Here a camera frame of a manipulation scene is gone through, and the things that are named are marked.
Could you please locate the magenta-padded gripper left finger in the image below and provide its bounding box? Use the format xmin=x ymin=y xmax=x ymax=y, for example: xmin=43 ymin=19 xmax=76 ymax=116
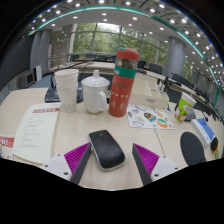
xmin=42 ymin=142 xmax=93 ymax=186

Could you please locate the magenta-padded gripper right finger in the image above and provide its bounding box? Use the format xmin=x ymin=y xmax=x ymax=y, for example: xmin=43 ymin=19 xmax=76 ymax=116
xmin=131 ymin=142 xmax=182 ymax=186

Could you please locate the black computer mouse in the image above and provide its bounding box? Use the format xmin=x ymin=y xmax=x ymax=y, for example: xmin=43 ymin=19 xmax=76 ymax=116
xmin=88 ymin=129 xmax=126 ymax=172

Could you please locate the black mouse pad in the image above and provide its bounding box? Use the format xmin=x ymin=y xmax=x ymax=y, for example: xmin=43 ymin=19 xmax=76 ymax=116
xmin=179 ymin=131 xmax=208 ymax=167

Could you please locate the colourful sticker sheet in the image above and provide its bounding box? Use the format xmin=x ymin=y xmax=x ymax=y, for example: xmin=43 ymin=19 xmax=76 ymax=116
xmin=126 ymin=104 xmax=176 ymax=130

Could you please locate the white document with red heading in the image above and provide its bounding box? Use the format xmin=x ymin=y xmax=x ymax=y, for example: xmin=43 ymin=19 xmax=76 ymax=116
xmin=12 ymin=102 xmax=62 ymax=165

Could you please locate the white cardboard box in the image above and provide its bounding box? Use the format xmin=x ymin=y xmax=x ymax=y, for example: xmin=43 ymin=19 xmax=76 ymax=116
xmin=129 ymin=78 xmax=170 ymax=109

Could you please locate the black conference microphone unit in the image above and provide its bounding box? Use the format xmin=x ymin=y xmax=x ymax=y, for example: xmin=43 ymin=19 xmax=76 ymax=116
xmin=184 ymin=108 xmax=198 ymax=122

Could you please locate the green paper cup with straw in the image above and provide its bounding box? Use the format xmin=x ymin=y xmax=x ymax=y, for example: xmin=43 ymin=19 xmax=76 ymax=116
xmin=173 ymin=84 xmax=198 ymax=123

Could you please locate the white lidded mug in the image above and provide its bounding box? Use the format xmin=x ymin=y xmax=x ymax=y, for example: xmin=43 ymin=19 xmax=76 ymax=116
xmin=80 ymin=69 xmax=110 ymax=115

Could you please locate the blue and white book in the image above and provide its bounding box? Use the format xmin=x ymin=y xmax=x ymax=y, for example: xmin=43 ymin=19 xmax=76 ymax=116
xmin=190 ymin=117 xmax=216 ymax=148

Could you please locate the black gooseneck desk microphone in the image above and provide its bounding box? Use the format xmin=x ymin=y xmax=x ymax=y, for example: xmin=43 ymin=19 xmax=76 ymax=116
xmin=44 ymin=61 xmax=98 ymax=104

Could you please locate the stack of white paper cups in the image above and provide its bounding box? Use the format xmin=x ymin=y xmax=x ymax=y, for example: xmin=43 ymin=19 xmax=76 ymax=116
xmin=54 ymin=68 xmax=80 ymax=113

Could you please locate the red and white leaflet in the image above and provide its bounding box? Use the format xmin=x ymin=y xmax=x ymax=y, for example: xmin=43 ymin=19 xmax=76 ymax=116
xmin=0 ymin=134 xmax=16 ymax=161

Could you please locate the red drink bottle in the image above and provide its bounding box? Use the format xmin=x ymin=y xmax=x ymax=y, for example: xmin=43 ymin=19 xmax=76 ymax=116
xmin=108 ymin=47 xmax=141 ymax=118

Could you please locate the group of dark chairs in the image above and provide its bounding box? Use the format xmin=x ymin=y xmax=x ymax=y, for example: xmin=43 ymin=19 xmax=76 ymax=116
xmin=69 ymin=53 xmax=224 ymax=121

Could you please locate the grey monitor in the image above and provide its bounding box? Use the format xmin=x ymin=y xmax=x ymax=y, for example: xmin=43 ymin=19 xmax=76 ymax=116
xmin=18 ymin=71 xmax=35 ymax=89

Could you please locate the long curved conference desk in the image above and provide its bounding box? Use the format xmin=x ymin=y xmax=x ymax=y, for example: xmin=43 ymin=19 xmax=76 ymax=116
xmin=49 ymin=60 xmax=224 ymax=118

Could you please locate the group of ceiling lights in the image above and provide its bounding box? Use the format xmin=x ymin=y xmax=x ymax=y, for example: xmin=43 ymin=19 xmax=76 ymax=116
xmin=31 ymin=0 xmax=224 ymax=84

